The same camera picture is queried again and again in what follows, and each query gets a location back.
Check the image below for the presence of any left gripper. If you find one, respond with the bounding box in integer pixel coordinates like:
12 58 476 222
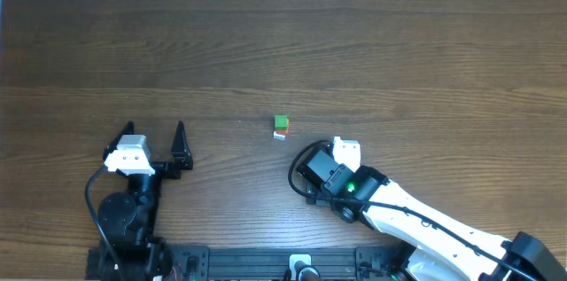
102 120 194 180

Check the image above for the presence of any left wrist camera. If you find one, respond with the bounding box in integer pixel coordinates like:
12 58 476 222
104 134 156 176

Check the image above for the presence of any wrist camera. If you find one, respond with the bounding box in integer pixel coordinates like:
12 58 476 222
104 134 156 176
331 136 362 174

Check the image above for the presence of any mounting rail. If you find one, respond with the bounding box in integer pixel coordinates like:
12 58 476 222
86 245 408 281

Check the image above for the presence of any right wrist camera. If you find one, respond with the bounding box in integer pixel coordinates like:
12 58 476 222
331 136 362 174

